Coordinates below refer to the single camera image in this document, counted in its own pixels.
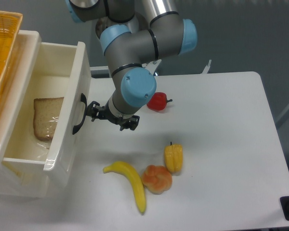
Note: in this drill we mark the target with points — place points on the brown bread slice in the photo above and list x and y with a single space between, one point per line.
46 116

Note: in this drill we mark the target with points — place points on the orange swirl bread roll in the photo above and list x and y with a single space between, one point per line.
157 179

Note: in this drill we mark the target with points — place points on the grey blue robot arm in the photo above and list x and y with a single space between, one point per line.
126 51

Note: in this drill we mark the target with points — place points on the yellow woven basket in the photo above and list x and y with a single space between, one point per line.
10 23

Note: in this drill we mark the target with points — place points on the yellow toy banana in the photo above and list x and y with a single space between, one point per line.
129 172

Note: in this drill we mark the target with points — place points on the white drawer cabinet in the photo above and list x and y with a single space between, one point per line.
13 179

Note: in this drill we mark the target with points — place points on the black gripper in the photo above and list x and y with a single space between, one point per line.
95 111

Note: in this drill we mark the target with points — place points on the red toy bell pepper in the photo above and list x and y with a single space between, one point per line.
158 102

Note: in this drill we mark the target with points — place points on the yellow toy bell pepper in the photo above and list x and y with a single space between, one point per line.
173 157

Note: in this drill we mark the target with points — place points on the white drawer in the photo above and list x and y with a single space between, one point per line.
43 143

